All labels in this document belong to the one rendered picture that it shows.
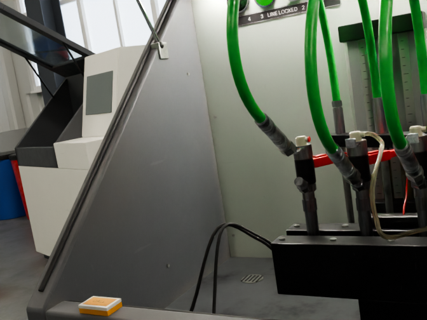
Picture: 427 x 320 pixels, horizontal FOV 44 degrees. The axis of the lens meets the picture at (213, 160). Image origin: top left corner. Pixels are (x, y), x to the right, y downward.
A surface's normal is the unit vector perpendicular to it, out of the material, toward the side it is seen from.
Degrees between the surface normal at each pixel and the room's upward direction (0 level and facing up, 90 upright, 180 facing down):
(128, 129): 90
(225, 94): 90
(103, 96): 76
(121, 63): 90
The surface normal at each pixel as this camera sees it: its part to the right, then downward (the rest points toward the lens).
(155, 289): 0.87, -0.06
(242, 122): -0.48, 0.20
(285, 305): -0.15, -0.98
